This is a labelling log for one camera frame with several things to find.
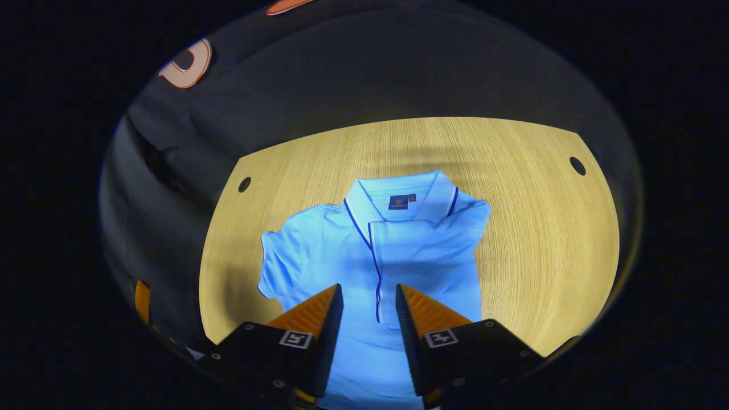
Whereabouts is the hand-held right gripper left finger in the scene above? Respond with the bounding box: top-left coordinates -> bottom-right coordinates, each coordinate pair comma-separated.
196,284 -> 344,408

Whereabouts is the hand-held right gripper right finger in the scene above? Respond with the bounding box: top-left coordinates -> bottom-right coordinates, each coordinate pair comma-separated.
395,284 -> 579,408

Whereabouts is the light blue T-shirt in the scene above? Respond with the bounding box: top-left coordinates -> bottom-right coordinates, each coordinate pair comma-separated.
257,170 -> 492,410

